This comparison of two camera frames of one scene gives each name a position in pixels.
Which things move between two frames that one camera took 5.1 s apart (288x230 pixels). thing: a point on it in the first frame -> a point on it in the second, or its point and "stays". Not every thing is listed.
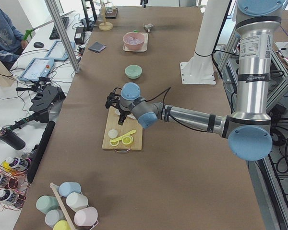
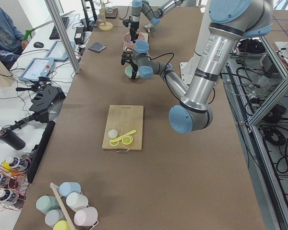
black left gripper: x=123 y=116 -> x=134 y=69
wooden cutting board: x=129 y=124 stays
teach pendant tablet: x=38 y=67 stays
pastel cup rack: x=70 y=206 stays
